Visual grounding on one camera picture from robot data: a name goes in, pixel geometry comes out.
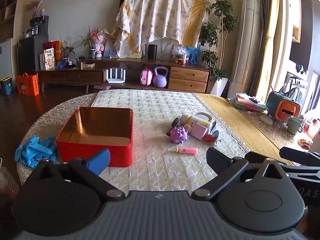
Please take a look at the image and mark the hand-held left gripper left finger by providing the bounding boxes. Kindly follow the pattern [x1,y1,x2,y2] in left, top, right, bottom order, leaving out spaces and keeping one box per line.
[37,148,125,202]

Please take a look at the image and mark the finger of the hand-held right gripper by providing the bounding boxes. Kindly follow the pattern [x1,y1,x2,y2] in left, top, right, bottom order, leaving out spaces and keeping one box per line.
[285,165,320,183]
[279,147,320,167]

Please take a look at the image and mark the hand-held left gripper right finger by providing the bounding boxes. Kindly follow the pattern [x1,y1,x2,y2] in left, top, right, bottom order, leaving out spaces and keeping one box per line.
[191,147,290,203]

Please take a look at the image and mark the red square tin box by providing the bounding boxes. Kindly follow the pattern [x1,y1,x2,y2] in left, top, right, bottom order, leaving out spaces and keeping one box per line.
[56,106,134,168]

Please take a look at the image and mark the pink tube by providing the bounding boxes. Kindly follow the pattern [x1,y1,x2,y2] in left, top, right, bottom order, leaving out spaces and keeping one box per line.
[171,147,199,155]

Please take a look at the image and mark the pink cube box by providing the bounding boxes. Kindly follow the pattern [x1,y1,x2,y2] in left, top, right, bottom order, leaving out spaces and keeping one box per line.
[191,122,208,140]

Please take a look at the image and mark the purple spiky ball toy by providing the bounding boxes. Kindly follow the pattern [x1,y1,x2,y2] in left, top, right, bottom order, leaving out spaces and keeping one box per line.
[170,127,190,144]

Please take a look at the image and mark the white plastic bottle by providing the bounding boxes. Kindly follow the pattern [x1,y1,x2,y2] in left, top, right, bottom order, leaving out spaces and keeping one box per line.
[180,114,198,128]

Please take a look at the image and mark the green mug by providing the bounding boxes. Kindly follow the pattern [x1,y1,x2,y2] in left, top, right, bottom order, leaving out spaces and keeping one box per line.
[287,116,304,135]

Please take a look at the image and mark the yellow woven table mat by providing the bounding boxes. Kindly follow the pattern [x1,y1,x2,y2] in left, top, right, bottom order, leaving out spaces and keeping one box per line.
[192,93,294,165]

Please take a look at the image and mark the teal orange utensil holder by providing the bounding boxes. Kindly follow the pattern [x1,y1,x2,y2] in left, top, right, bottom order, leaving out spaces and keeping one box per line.
[265,91,301,122]

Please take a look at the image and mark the stack of folded cloths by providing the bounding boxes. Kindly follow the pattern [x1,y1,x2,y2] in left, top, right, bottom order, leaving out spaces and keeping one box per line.
[229,93,268,113]

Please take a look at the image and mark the blue rubber gloves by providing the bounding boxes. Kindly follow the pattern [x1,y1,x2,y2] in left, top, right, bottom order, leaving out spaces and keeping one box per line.
[14,135,58,169]

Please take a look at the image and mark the cream quilted table mat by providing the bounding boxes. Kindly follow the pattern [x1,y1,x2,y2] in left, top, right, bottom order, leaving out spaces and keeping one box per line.
[62,89,250,195]

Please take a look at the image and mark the white router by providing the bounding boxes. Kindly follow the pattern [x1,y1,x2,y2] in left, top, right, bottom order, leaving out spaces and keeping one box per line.
[105,68,127,84]

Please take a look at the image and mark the wooden television cabinet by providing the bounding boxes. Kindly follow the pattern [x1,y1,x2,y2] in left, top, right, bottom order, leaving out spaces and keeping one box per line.
[37,57,210,94]

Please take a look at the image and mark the small white box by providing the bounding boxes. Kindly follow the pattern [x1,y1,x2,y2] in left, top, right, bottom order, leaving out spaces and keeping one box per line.
[80,60,96,70]

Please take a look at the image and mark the pink toy suitcase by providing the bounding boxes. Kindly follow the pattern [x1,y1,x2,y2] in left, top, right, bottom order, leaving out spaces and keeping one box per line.
[140,67,153,86]

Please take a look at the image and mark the purple kettlebell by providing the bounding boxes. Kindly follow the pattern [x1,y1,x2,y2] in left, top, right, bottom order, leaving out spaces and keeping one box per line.
[153,66,168,88]

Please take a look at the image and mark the orange gift box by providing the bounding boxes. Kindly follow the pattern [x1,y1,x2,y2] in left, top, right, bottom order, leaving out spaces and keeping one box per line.
[16,73,40,96]

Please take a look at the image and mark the blue picture card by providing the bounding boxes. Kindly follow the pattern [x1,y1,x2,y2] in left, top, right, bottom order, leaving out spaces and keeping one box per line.
[186,46,201,65]

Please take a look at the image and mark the potted orchid plant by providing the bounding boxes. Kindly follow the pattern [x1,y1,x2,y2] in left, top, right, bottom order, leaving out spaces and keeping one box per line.
[79,26,97,59]

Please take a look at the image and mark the plastic bag of fruit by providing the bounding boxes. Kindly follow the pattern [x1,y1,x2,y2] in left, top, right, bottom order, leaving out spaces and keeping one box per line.
[172,45,188,65]

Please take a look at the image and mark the white cereal box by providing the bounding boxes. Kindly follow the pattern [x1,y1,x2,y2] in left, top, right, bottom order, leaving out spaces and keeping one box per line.
[44,47,56,70]

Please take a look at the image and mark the small potted plant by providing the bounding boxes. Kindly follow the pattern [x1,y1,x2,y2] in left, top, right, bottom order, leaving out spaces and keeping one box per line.
[60,36,75,64]

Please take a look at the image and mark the orange paper bag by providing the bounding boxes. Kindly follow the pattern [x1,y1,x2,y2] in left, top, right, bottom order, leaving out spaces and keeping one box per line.
[43,41,63,62]

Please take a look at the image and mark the teal bucket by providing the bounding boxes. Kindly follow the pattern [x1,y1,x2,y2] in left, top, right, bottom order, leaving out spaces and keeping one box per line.
[0,77,13,95]

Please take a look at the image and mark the pink plush doll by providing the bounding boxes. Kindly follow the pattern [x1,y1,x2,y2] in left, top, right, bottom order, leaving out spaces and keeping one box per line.
[90,28,112,58]

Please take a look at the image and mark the covered standing air conditioner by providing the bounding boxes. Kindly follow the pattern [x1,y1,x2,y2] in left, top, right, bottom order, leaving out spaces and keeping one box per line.
[227,0,268,98]

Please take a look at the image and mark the black cylinder speaker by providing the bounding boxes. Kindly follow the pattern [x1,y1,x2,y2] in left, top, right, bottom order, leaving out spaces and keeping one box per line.
[148,44,158,60]

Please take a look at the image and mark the beige curtain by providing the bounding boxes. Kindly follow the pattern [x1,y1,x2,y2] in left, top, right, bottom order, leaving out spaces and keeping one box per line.
[255,0,288,98]

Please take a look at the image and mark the black cabinet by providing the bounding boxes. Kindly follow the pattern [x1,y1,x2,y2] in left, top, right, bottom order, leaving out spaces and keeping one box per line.
[17,34,49,75]

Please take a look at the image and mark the black coffee machine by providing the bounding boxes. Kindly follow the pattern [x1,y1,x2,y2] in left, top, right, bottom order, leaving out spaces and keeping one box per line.
[30,16,49,36]

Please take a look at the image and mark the tall potted tree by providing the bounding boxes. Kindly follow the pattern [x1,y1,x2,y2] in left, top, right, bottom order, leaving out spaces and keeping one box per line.
[199,0,239,97]

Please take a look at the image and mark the floral cover cloth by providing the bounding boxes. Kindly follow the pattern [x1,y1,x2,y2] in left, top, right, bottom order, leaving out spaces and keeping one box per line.
[111,0,212,58]

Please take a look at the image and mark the photo frame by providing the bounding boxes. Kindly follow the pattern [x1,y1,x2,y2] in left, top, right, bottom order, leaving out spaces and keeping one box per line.
[103,36,118,58]

